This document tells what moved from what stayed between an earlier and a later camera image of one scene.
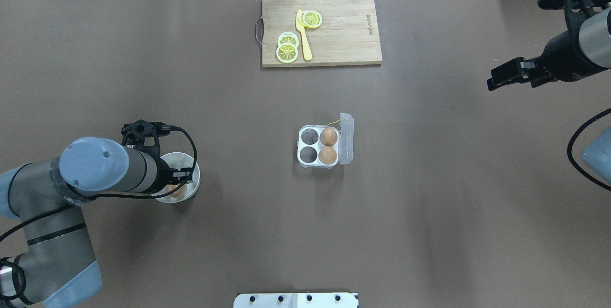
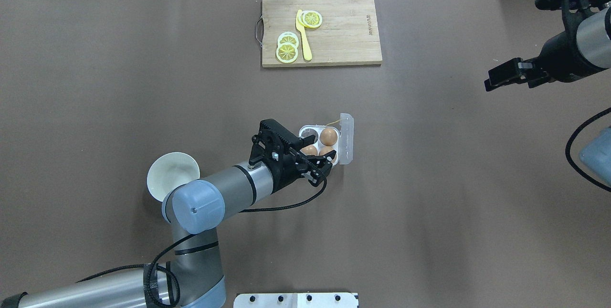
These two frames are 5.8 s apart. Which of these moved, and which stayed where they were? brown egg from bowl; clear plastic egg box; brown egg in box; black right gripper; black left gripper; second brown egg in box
Moved: brown egg from bowl; black left gripper
Stayed: brown egg in box; clear plastic egg box; second brown egg in box; black right gripper
